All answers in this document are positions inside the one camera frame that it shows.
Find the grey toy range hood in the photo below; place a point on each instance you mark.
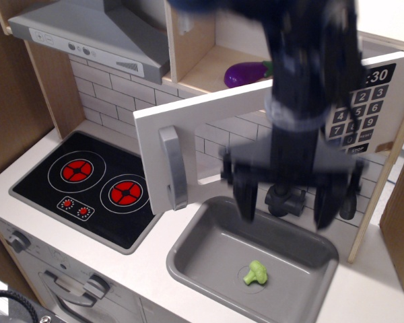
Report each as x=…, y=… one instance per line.
x=105, y=32

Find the grey oven door handle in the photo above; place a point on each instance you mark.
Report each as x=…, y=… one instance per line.
x=85, y=295

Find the green toy broccoli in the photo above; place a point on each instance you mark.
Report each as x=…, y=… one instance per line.
x=257, y=273

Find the dark grey toy faucet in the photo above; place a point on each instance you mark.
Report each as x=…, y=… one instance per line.
x=284, y=200

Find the grey toy oven door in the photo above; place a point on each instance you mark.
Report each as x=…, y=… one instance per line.
x=120, y=305

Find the purple toy eggplant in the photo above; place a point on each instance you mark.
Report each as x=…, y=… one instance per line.
x=247, y=73

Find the white toy microwave door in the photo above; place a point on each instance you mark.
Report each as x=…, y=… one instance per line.
x=208, y=124

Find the grey microwave door handle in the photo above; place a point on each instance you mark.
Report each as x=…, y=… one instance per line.
x=177, y=187

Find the grey toy sink basin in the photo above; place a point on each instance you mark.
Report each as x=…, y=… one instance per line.
x=213, y=253

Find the black device at bottom left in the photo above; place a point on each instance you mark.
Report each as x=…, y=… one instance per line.
x=15, y=307

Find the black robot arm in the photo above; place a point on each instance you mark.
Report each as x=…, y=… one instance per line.
x=316, y=64

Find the grey oven knob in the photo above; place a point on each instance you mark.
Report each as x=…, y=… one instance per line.
x=18, y=242

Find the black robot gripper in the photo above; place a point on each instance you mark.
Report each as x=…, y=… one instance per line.
x=302, y=158

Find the black toy stovetop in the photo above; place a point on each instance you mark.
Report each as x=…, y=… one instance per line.
x=94, y=187

